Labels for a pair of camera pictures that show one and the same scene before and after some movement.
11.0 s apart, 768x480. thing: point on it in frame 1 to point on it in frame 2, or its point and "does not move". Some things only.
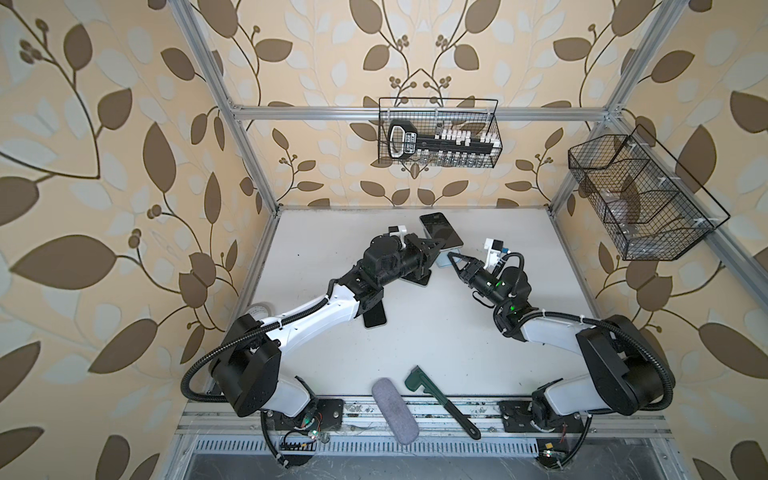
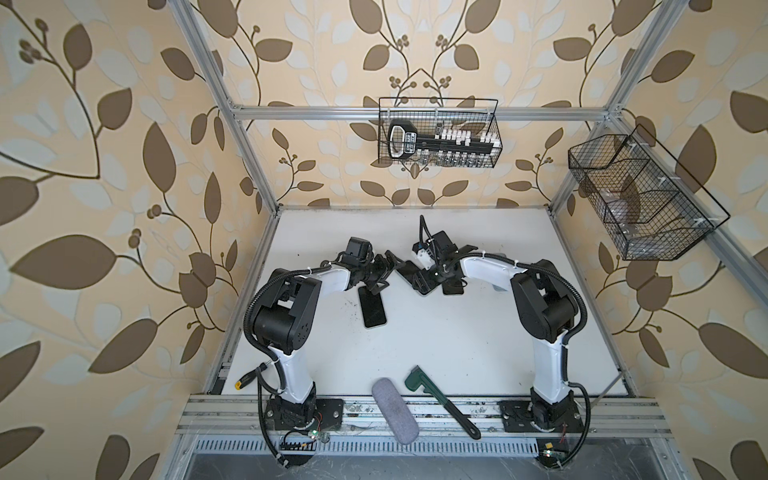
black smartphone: [375, 315] does not move
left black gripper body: [420, 255] to [375, 270]
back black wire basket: [453, 132] does not move
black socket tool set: [445, 147] does not move
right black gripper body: [481, 281] to [436, 275]
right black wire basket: [648, 206] does not move
